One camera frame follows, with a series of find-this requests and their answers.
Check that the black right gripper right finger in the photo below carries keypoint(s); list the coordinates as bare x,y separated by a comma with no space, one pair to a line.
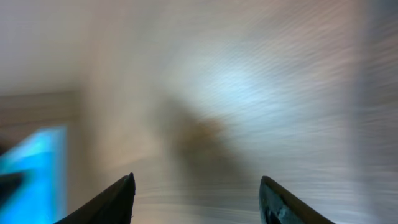
278,206

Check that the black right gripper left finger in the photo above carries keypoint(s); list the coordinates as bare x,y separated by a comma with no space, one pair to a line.
112,206

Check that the blue Galaxy smartphone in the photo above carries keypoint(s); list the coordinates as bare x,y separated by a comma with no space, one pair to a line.
42,160

